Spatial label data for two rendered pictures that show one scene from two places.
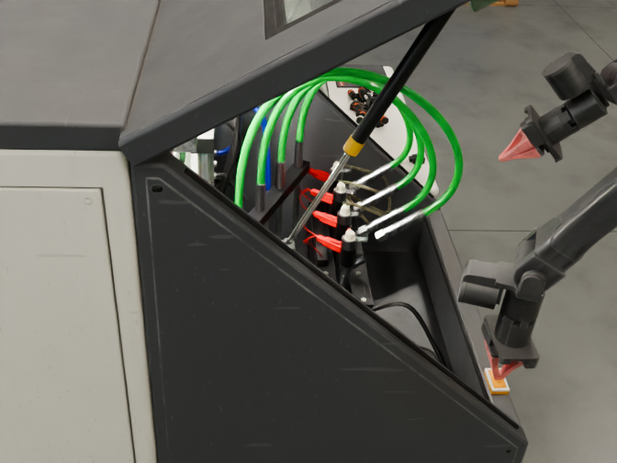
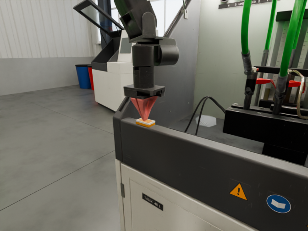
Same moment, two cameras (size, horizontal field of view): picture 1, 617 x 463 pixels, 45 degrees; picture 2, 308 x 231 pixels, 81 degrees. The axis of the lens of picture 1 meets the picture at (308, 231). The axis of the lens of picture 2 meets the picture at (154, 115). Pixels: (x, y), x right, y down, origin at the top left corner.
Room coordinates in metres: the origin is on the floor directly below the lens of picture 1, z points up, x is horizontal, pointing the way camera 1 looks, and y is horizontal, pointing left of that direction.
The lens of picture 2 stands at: (1.26, -0.68, 1.15)
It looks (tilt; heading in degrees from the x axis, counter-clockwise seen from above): 19 degrees down; 133
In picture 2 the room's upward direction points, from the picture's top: straight up
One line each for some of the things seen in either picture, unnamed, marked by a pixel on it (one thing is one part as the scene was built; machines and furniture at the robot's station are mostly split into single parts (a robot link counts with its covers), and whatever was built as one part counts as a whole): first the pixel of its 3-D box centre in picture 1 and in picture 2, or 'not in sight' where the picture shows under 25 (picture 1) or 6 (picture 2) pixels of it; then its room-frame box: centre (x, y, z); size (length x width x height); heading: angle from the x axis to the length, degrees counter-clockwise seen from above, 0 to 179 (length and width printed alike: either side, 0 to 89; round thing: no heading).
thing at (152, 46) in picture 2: (519, 297); (145, 55); (0.91, -0.34, 1.14); 0.07 x 0.06 x 0.07; 77
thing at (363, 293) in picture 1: (335, 276); (286, 140); (1.22, -0.06, 0.91); 0.34 x 0.10 x 0.15; 6
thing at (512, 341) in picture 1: (514, 327); (144, 79); (0.90, -0.34, 1.08); 0.10 x 0.07 x 0.07; 6
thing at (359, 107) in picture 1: (370, 102); not in sight; (1.85, -0.14, 1.01); 0.23 x 0.11 x 0.06; 6
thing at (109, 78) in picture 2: not in sight; (117, 60); (-1.92, 1.60, 1.00); 1.30 x 1.09 x 1.99; 172
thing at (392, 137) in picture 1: (371, 122); not in sight; (1.81, -0.15, 0.97); 0.70 x 0.22 x 0.03; 6
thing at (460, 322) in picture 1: (456, 329); (217, 175); (1.12, -0.31, 0.87); 0.62 x 0.04 x 0.16; 6
